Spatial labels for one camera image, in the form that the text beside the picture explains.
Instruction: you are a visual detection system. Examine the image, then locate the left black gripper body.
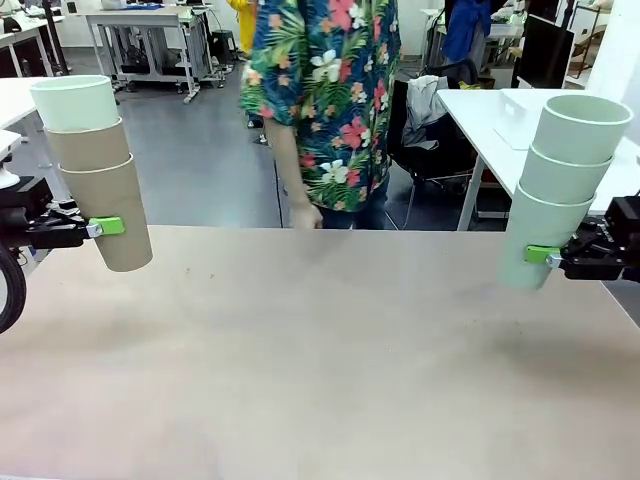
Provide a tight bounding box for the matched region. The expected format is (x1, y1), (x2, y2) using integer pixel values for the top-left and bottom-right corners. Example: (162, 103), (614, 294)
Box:
(0, 202), (31, 249)

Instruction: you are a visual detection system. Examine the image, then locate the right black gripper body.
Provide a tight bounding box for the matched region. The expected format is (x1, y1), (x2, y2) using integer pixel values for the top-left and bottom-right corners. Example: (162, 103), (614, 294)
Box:
(619, 232), (640, 284)

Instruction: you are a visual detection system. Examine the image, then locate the brown plastic cup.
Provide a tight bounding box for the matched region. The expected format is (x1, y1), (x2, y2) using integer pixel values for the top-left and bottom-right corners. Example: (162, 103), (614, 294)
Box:
(44, 117), (134, 174)
(58, 152), (154, 274)

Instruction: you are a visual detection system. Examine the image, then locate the light green plastic cup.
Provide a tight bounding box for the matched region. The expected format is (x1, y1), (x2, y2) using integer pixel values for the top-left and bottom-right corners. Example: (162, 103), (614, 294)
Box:
(494, 179), (597, 291)
(519, 142), (614, 206)
(530, 94), (634, 166)
(29, 74), (123, 134)

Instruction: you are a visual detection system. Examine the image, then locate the white plastic storage basket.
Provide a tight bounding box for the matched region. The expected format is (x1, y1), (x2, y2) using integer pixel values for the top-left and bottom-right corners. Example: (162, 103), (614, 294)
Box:
(493, 88), (551, 150)

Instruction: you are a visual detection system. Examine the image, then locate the person's right forearm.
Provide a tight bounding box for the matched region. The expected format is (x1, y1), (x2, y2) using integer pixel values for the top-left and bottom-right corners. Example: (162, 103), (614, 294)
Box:
(263, 117), (314, 211)

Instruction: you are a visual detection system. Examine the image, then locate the person's right hand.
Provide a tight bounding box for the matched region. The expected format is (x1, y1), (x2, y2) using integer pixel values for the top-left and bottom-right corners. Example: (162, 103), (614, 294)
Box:
(289, 202), (325, 231)

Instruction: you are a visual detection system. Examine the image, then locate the white side table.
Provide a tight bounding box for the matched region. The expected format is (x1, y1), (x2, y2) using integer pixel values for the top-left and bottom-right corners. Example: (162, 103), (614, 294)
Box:
(0, 77), (51, 131)

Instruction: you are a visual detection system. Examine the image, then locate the black office chair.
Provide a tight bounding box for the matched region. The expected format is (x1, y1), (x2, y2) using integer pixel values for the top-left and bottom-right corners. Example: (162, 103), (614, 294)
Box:
(387, 59), (484, 204)

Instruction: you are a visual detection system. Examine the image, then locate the black stand pole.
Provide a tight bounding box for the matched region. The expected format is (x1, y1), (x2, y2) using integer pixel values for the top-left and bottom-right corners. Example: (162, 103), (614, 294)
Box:
(42, 0), (71, 79)

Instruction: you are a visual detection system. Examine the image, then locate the white background desk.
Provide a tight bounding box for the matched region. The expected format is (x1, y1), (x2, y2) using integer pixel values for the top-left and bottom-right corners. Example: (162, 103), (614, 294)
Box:
(0, 14), (66, 79)

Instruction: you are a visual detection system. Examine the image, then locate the black computer monitor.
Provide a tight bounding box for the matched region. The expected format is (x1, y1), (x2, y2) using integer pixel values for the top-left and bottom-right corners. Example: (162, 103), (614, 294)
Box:
(510, 13), (575, 90)

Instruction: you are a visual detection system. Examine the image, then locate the grey jacket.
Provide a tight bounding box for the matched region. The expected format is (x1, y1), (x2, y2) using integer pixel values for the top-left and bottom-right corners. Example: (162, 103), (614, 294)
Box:
(403, 74), (449, 151)

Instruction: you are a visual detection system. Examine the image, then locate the grey metal workbench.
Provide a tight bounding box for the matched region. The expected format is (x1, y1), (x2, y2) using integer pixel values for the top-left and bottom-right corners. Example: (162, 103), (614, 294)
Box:
(85, 7), (214, 106)

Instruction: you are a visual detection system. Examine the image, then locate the black stool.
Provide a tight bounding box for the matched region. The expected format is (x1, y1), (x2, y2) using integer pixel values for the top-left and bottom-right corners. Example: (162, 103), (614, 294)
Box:
(209, 29), (237, 65)

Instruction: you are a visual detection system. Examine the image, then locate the bystander in blue jacket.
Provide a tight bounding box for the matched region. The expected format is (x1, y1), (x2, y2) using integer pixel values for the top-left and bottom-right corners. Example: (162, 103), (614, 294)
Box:
(441, 0), (489, 64)

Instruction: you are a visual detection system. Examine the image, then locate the bystander in yellow clothes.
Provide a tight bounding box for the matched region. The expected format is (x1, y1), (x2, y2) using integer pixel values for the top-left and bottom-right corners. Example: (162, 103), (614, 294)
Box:
(225, 0), (257, 56)

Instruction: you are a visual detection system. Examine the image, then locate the person in floral shirt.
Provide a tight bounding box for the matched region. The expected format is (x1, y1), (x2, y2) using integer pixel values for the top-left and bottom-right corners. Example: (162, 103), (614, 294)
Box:
(238, 0), (403, 214)

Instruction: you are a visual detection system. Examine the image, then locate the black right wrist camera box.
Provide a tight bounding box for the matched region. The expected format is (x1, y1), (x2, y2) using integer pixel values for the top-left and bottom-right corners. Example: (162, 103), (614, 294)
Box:
(603, 196), (640, 236)

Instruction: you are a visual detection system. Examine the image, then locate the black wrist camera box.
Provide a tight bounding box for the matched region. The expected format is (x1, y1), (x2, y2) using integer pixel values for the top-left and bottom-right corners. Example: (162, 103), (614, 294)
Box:
(603, 196), (640, 236)
(14, 177), (54, 209)

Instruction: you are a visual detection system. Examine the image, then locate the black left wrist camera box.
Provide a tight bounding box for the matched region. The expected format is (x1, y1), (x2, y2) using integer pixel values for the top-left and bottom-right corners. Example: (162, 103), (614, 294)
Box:
(14, 177), (54, 209)

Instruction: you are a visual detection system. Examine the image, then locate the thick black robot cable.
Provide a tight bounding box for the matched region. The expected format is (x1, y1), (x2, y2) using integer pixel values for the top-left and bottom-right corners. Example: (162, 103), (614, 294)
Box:
(0, 244), (27, 335)

